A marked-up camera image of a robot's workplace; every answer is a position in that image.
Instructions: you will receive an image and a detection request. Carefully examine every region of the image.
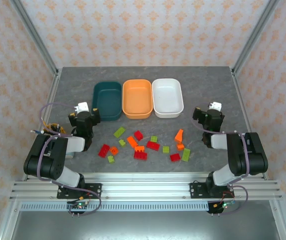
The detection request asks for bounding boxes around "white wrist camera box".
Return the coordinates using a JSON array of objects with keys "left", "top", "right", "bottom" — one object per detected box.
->
[
  {"left": 208, "top": 101, "right": 223, "bottom": 112},
  {"left": 74, "top": 101, "right": 90, "bottom": 113}
]

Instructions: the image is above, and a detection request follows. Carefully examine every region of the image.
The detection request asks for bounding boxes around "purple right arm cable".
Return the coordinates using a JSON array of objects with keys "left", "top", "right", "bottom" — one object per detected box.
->
[{"left": 190, "top": 102, "right": 250, "bottom": 216}]

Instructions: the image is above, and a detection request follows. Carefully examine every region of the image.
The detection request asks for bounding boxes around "aluminium front rail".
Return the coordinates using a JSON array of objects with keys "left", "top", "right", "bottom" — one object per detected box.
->
[{"left": 9, "top": 171, "right": 283, "bottom": 201}]

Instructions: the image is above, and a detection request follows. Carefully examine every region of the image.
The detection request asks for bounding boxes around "yellow pencil cup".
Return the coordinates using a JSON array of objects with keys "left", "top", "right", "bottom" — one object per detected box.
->
[{"left": 42, "top": 122, "right": 68, "bottom": 137}]

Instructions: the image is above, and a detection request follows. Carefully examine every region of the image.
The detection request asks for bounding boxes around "long red lego brick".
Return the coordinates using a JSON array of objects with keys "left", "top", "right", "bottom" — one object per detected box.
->
[{"left": 97, "top": 144, "right": 111, "bottom": 158}]

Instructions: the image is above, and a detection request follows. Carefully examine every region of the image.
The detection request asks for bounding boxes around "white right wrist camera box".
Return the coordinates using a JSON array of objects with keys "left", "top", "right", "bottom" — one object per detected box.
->
[{"left": 208, "top": 101, "right": 223, "bottom": 112}]

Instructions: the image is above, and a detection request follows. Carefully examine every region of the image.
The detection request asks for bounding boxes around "small circuit board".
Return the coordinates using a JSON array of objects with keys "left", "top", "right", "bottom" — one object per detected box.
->
[
  {"left": 66, "top": 201, "right": 90, "bottom": 211},
  {"left": 209, "top": 199, "right": 237, "bottom": 214}
]

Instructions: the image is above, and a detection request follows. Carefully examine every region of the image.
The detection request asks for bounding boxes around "teal plastic container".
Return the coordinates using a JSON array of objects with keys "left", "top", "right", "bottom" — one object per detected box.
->
[{"left": 91, "top": 81, "right": 123, "bottom": 123}]

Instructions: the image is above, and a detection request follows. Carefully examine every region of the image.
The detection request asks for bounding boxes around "orange plastic container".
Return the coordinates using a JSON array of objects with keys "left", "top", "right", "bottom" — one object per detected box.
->
[{"left": 121, "top": 78, "right": 153, "bottom": 120}]

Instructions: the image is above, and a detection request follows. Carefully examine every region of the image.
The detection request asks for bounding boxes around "aluminium side rail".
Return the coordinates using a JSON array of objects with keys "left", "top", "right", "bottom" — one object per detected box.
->
[
  {"left": 21, "top": 68, "right": 63, "bottom": 182},
  {"left": 230, "top": 67, "right": 270, "bottom": 181}
]

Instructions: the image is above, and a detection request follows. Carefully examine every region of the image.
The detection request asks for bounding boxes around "long orange lego brick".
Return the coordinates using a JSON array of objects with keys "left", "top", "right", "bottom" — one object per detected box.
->
[{"left": 126, "top": 136, "right": 139, "bottom": 148}]

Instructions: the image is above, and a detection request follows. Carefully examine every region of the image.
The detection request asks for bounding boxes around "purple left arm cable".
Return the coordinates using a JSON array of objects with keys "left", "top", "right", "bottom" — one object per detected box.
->
[{"left": 37, "top": 102, "right": 103, "bottom": 217}]

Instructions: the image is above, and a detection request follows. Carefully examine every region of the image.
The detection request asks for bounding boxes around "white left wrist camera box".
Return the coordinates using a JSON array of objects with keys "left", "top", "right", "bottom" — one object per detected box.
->
[{"left": 74, "top": 101, "right": 90, "bottom": 113}]

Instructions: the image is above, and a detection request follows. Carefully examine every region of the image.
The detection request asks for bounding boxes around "aluminium upright post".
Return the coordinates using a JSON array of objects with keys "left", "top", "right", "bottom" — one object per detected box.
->
[
  {"left": 231, "top": 0, "right": 281, "bottom": 76},
  {"left": 9, "top": 0, "right": 59, "bottom": 76}
]

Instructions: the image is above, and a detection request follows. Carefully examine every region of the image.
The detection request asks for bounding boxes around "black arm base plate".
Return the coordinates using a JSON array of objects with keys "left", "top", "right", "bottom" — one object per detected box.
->
[
  {"left": 56, "top": 182, "right": 103, "bottom": 200},
  {"left": 189, "top": 182, "right": 235, "bottom": 200}
]

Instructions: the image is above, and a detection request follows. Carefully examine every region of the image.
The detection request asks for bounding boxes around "grey slotted cable duct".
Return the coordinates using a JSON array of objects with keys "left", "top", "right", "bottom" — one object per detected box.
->
[{"left": 19, "top": 202, "right": 210, "bottom": 213}]

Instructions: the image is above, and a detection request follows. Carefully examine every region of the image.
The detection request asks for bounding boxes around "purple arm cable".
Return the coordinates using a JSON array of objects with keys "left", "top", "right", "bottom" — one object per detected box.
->
[
  {"left": 190, "top": 102, "right": 250, "bottom": 216},
  {"left": 37, "top": 102, "right": 103, "bottom": 217}
]

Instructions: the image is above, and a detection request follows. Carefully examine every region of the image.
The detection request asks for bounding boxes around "white plastic container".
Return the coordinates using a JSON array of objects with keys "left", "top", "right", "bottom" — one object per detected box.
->
[{"left": 151, "top": 78, "right": 185, "bottom": 119}]

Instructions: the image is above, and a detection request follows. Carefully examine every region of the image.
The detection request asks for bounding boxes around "orange sloped lego piece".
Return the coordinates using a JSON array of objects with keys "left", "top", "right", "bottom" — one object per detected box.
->
[{"left": 174, "top": 128, "right": 185, "bottom": 144}]

